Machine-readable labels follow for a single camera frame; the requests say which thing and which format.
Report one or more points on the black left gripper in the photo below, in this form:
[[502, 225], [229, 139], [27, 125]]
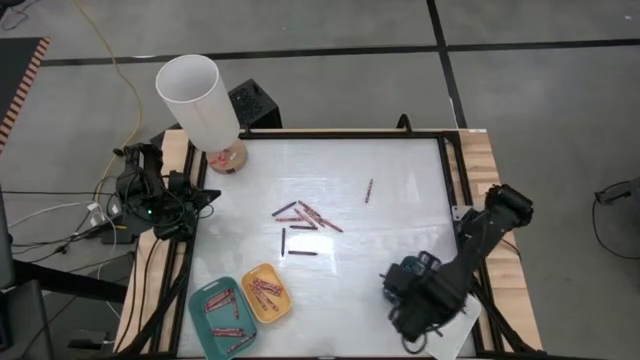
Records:
[[182, 202]]

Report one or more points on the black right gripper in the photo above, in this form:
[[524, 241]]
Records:
[[430, 300]]

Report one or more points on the blue crayon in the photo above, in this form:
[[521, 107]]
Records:
[[283, 243]]

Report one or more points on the pink crayon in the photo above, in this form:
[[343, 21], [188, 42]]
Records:
[[265, 295], [270, 289], [241, 342], [369, 191], [228, 329], [271, 303], [256, 297], [235, 306], [263, 302], [220, 302], [217, 296]]

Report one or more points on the red crayon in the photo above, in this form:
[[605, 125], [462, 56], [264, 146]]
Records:
[[228, 334], [269, 284], [308, 209]]

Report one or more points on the pile of crayons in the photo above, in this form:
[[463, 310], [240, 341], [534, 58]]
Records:
[[314, 217]]

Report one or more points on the teal green plastic tray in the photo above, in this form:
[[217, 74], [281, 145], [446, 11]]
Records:
[[207, 316]]

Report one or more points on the yellow plastic tray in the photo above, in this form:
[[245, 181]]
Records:
[[272, 316]]

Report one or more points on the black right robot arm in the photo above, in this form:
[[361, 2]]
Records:
[[480, 235]]

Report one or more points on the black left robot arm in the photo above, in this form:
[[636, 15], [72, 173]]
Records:
[[132, 202]]

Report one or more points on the small red piece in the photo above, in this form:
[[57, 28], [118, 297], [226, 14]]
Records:
[[223, 157], [214, 160]]

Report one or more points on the white plastic tray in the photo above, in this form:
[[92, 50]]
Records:
[[460, 330]]

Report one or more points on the white shade table lamp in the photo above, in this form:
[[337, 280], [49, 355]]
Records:
[[197, 102]]

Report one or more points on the black power adapter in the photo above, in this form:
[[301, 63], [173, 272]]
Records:
[[112, 236]]

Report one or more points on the black perforated box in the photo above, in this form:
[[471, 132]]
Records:
[[252, 105]]

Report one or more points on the black mat striped edge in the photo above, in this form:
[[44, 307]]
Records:
[[12, 75]]

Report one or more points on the black camera bracket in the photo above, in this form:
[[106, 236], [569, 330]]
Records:
[[404, 125]]

